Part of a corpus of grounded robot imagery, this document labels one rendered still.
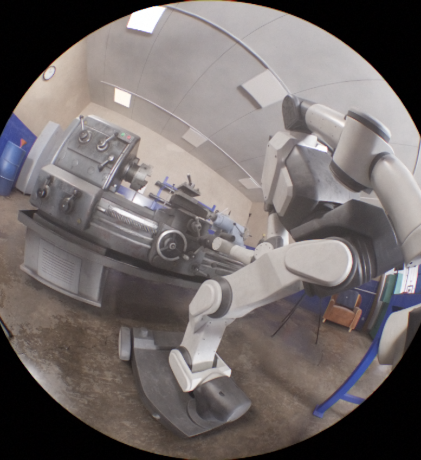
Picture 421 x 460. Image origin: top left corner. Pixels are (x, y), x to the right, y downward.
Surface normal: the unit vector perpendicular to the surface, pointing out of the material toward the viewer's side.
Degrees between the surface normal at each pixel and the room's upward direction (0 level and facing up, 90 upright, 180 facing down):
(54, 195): 90
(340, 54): 180
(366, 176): 156
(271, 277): 109
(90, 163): 90
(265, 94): 180
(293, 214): 149
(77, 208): 90
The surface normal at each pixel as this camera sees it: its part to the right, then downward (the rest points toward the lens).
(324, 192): -0.11, 0.01
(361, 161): -0.68, 0.65
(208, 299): -0.78, -0.37
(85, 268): 0.55, 0.14
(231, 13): -0.37, 0.92
